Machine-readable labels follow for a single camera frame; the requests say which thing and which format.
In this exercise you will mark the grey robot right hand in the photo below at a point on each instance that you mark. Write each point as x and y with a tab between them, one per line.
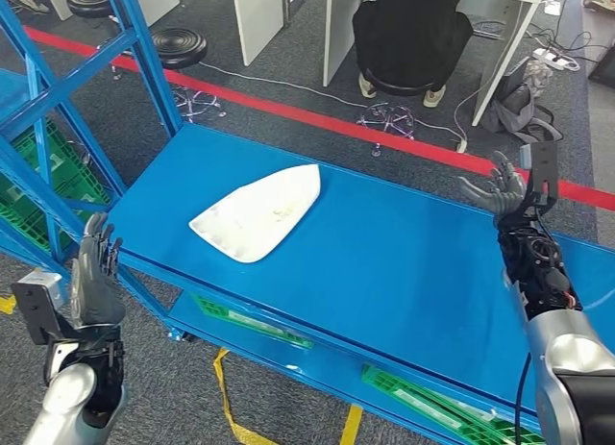
507	197

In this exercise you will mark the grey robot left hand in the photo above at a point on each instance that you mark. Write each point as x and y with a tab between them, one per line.
96	289

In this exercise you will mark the white plastic shell part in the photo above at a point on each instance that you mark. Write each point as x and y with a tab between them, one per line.
254	216

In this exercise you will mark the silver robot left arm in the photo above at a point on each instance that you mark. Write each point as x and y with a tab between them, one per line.
63	397

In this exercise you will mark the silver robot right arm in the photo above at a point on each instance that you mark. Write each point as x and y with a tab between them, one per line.
562	353

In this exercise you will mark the blue metal shelf rack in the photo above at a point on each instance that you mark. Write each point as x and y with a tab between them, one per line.
384	270
48	194

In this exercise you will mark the grey backpack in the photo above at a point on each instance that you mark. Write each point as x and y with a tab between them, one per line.
516	104

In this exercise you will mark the yellow floor tape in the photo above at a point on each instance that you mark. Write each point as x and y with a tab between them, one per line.
7	304
352	426

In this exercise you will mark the green plastic crate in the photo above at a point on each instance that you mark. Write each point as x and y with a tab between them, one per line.
259	324
72	175
432	407

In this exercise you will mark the white power strip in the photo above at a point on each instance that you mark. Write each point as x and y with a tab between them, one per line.
552	60

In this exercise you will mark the black flat case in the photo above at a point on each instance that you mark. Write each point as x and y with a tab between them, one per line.
603	69

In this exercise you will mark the red barrier belt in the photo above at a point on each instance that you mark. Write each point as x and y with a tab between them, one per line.
288	111

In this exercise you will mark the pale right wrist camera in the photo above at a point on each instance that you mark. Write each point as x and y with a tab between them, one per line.
542	168

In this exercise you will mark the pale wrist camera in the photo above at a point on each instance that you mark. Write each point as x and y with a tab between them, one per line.
36	305
542	168

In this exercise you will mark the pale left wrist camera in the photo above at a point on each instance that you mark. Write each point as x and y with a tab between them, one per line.
36	305

